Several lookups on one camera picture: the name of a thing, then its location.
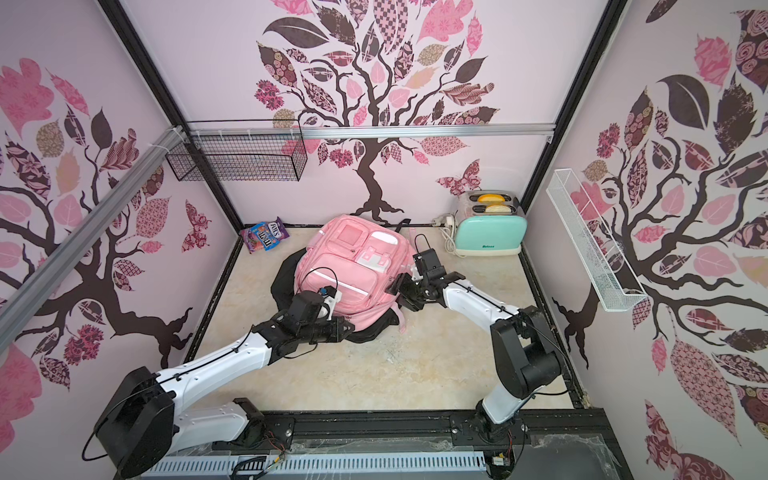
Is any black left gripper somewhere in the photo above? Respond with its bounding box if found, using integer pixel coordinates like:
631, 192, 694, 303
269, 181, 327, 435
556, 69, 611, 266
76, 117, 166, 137
297, 317, 355, 344

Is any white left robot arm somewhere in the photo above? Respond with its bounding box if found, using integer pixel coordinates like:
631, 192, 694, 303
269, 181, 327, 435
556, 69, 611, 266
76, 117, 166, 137
93, 287, 354, 479

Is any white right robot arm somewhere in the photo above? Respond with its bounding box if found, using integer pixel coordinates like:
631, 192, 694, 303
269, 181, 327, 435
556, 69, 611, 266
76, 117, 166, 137
386, 272, 565, 425

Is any purple candy bag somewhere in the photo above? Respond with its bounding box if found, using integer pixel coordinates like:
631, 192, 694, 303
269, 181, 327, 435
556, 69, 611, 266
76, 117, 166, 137
240, 217, 290, 253

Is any mint green toaster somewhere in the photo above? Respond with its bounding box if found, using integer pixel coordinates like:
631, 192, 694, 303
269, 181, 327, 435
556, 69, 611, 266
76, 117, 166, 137
453, 190, 528, 256

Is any yellow toast slice front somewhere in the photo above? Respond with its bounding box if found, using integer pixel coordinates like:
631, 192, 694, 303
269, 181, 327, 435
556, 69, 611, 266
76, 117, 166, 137
484, 204, 513, 215

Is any yellow toast slice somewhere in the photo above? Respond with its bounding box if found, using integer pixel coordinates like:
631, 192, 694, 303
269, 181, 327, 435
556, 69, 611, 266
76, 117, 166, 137
484, 204, 513, 215
477, 193, 507, 204

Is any yellow toast slice back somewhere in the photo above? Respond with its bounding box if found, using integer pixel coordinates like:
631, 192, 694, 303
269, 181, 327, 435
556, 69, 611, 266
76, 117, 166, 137
477, 193, 507, 204

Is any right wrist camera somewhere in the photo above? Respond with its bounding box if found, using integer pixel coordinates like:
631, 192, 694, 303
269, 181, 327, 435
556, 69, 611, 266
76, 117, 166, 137
413, 248, 446, 282

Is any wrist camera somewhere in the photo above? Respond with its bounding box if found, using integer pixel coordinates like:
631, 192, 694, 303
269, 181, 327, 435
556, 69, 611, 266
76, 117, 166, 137
413, 248, 446, 282
318, 286, 342, 320

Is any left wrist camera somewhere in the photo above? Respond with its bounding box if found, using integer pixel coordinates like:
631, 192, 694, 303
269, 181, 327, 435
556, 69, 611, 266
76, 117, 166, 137
318, 286, 342, 320

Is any white toaster power cord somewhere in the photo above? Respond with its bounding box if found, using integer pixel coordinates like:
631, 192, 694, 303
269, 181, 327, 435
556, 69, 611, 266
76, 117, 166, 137
430, 214, 460, 258

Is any white vented cable duct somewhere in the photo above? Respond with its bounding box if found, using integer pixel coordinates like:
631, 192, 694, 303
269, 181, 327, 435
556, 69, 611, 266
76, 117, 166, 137
141, 451, 486, 479

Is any black wire basket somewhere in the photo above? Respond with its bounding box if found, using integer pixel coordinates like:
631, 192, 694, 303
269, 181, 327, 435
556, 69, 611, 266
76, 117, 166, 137
165, 117, 308, 182

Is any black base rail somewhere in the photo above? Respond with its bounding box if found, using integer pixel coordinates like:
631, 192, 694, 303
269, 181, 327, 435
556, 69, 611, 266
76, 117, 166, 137
212, 409, 618, 453

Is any white wire shelf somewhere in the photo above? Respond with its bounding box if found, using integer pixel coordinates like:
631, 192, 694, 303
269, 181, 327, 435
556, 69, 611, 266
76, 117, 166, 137
546, 169, 648, 313

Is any aluminium rail back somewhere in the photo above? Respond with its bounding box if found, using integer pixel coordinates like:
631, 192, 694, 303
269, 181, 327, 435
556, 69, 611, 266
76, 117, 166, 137
191, 123, 556, 139

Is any aluminium rail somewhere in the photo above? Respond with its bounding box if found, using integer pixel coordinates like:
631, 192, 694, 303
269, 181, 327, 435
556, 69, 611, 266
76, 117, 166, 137
1, 126, 183, 349
191, 123, 556, 139

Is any aluminium rail left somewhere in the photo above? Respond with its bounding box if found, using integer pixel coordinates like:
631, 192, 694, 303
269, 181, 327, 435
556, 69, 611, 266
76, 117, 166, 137
1, 126, 183, 349

